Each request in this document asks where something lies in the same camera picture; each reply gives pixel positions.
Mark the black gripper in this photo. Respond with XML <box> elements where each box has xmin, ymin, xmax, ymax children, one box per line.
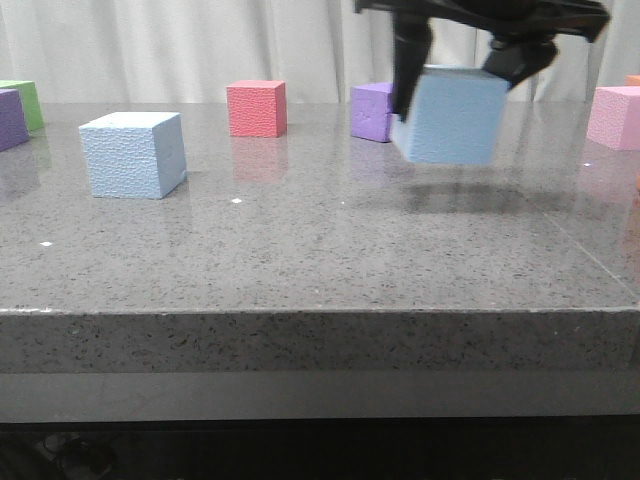
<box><xmin>354</xmin><ymin>0</ymin><xmax>610</xmax><ymax>121</ymax></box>

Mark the light blue foam block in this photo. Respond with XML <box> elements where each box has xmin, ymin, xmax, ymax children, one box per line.
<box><xmin>79</xmin><ymin>112</ymin><xmax>187</xmax><ymax>199</ymax></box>
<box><xmin>391</xmin><ymin>65</ymin><xmax>510</xmax><ymax>165</ymax></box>

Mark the orange foam block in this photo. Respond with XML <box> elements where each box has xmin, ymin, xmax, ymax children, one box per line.
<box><xmin>624</xmin><ymin>74</ymin><xmax>640</xmax><ymax>86</ymax></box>

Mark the pink foam block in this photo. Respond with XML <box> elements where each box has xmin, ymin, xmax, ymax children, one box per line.
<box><xmin>586</xmin><ymin>86</ymin><xmax>639</xmax><ymax>151</ymax></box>

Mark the red foam block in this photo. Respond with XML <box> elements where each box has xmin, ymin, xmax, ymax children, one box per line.
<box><xmin>226</xmin><ymin>80</ymin><xmax>287</xmax><ymax>138</ymax></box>

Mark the white pleated curtain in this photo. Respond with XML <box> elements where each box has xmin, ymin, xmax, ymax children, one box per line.
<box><xmin>0</xmin><ymin>0</ymin><xmax>640</xmax><ymax>105</ymax></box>

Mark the green foam block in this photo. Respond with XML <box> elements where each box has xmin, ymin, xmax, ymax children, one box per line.
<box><xmin>0</xmin><ymin>80</ymin><xmax>44</xmax><ymax>131</ymax></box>

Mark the dark purple foam block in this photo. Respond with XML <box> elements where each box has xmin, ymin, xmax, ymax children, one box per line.
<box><xmin>0</xmin><ymin>89</ymin><xmax>30</xmax><ymax>151</ymax></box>

